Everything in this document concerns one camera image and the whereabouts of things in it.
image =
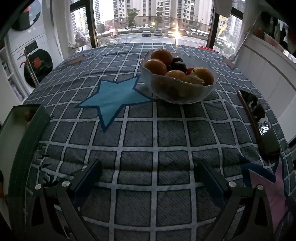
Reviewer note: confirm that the checked tablecloth with stars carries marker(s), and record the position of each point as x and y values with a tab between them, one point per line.
138	139

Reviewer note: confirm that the white washing machine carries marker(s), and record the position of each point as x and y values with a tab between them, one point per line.
38	67

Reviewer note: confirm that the white tray with green rim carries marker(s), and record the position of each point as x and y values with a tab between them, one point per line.
34	129

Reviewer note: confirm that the metal pole with red ribbon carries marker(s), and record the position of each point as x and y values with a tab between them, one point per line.
30	67

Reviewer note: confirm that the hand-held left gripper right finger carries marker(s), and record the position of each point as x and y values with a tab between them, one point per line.
208	178

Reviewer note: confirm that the white shelf unit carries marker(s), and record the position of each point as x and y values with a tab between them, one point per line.
9	78

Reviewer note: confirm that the dark window frame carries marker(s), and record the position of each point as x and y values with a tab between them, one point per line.
91	23

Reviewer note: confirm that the small red fruit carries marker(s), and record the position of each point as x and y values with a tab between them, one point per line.
190	70

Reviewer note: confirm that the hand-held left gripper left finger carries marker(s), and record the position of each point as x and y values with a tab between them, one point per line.
89	179

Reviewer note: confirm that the small brownish fruit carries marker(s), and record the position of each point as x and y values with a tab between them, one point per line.
27	115

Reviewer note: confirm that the pale yellow lumpy fruit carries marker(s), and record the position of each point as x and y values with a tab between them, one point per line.
193	80

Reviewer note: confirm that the white hanging cloth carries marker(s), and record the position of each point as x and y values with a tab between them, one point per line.
223	8

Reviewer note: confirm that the parked van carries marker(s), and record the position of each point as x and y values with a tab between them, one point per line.
158	32

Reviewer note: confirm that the dark parked car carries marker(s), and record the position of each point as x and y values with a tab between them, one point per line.
146	33

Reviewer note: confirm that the large orange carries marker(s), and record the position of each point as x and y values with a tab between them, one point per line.
155	67
161	55
204	75
175	74

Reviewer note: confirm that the hanging dark clothes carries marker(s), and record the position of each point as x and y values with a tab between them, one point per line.
277	30

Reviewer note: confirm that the black smartphone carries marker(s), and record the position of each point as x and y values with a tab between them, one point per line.
261	122

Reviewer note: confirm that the white dryer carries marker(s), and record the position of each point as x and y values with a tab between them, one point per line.
23	16

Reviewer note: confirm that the dark plum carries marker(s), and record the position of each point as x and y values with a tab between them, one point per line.
180	67
177	59

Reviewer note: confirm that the white bus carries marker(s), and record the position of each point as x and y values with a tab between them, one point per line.
200	33

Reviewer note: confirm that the clear glass bowl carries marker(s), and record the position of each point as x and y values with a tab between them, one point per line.
185	92

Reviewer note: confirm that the red basin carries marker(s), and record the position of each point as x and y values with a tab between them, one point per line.
208	48

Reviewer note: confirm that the pale covered stand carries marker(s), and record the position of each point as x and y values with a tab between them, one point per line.
81	38

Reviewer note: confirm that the white cabinet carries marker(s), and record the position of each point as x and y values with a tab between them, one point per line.
266	76

